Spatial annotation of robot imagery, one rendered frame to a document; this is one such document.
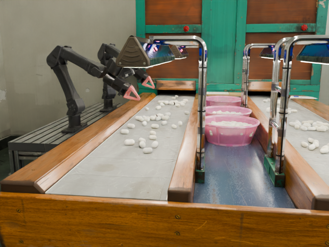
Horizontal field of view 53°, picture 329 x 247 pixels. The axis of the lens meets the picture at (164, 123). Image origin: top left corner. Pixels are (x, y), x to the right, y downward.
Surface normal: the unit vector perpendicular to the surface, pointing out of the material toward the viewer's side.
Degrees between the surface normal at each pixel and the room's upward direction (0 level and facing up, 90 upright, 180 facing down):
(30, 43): 90
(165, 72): 90
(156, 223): 90
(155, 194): 0
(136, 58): 90
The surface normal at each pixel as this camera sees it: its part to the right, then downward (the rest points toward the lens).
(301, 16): -0.13, 0.21
